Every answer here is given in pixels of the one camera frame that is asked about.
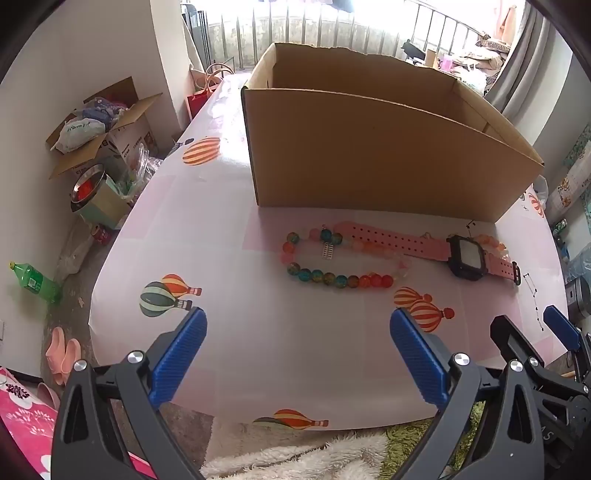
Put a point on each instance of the pile of bedding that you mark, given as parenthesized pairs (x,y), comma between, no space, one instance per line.
(482,60)

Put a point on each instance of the pink container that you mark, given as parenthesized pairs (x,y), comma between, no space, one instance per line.
(447,62)

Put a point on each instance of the teal floral cloth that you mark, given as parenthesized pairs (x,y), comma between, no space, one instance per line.
(577,175)

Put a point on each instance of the green drink can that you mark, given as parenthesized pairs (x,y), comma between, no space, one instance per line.
(561,227)

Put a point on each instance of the grey metal pot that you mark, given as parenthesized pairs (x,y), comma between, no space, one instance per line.
(581,297)

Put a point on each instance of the black folded metal rack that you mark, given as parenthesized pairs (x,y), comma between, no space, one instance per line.
(196,32)

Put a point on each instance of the clear plastic bag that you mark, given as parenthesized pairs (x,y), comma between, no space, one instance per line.
(74,254)

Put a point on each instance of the pink balloon print tablecloth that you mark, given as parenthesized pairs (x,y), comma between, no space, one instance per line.
(231,286)

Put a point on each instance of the small tan box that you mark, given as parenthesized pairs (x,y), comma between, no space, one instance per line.
(430,57)

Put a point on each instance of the large cardboard box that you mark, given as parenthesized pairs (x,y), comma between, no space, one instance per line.
(369,157)

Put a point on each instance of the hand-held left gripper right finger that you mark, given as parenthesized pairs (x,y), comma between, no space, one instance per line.
(418,355)

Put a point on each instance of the white plastic bag with print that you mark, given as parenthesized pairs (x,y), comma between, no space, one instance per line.
(81,131)

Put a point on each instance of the gold butterfly hair clip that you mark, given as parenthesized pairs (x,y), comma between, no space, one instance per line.
(328,251)

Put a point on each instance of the pink floral blanket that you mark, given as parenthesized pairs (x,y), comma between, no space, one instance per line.
(25,415)

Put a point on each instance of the green white fluffy robe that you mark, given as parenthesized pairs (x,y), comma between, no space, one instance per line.
(323,457)

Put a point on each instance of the pink slipper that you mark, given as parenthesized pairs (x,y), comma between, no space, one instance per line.
(71,353)
(55,348)

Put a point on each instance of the green plastic bottle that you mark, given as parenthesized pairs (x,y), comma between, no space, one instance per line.
(34,279)

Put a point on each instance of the open cardboard box with clutter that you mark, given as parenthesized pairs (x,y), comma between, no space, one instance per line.
(134,110)

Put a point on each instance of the grey curtain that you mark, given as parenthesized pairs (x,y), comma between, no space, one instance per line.
(521,64)

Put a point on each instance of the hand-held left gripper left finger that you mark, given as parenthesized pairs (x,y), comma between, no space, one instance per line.
(178,355)

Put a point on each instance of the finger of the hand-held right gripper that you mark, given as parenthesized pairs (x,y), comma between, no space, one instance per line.
(561,323)
(508,334)

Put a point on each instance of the red can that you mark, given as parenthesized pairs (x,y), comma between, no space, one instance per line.
(101,234)

